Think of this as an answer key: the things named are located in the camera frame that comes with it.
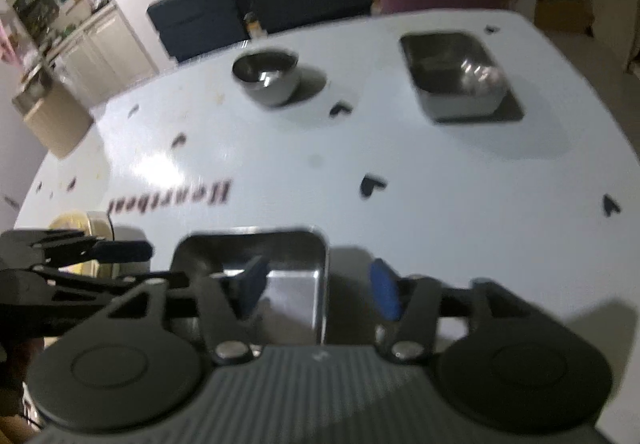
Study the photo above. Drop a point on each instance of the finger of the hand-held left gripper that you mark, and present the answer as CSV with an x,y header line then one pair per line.
x,y
125,251
75,286

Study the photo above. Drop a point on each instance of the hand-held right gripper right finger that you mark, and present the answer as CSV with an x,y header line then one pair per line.
x,y
385,294

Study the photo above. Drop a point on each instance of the deep rectangular steel container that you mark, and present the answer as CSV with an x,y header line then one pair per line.
x,y
450,68

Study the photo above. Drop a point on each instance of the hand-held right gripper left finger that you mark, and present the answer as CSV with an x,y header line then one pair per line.
x,y
252,285

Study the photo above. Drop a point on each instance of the cardboard box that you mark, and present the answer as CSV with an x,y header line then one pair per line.
x,y
565,8

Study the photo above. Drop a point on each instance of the beige cooker with steel lid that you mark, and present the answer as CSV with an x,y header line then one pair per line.
x,y
55,123

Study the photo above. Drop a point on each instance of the round steel bowl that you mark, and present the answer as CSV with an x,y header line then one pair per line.
x,y
270,88

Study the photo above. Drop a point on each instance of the white cabinet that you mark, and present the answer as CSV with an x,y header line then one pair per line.
x,y
100,53

